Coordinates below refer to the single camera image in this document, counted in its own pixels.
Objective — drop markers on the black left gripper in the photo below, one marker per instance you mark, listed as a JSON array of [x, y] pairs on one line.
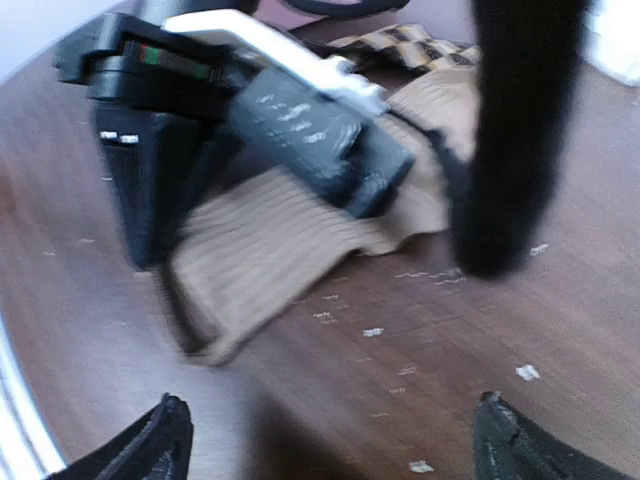
[[160, 106]]

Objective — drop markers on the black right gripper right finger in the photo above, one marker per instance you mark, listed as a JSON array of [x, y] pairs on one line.
[[508, 445]]

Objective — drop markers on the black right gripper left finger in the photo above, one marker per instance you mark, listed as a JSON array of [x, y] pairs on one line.
[[156, 446]]

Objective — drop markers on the tan ribbed sock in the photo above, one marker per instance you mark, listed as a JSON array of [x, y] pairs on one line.
[[250, 252]]

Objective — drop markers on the brown argyle patterned sock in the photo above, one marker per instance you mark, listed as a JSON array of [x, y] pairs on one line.
[[407, 47]]

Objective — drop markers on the aluminium front rail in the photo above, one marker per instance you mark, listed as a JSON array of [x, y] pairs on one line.
[[28, 449]]

